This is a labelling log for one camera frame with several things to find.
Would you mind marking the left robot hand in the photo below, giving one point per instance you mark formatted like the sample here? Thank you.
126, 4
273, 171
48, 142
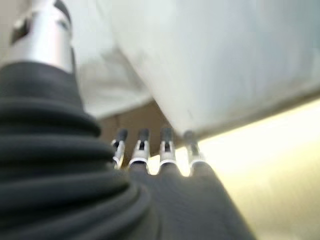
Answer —
75, 195

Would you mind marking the white duvet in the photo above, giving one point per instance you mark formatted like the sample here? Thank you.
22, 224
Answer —
212, 62

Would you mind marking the brown upholstered bed frame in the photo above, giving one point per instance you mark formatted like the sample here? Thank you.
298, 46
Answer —
140, 117

